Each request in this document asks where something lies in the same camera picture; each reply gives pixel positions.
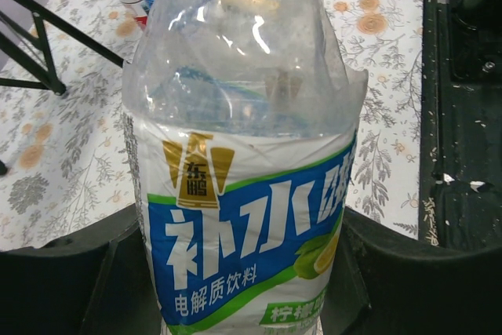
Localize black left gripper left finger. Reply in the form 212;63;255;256
1;206;161;334

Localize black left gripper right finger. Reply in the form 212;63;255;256
321;208;501;334

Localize white blue label bottle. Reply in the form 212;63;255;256
122;0;368;334

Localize floral tablecloth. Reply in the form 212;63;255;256
1;0;423;254

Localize black music stand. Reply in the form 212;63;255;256
0;0;125;175

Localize cream toy microphone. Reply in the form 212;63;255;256
220;0;280;14

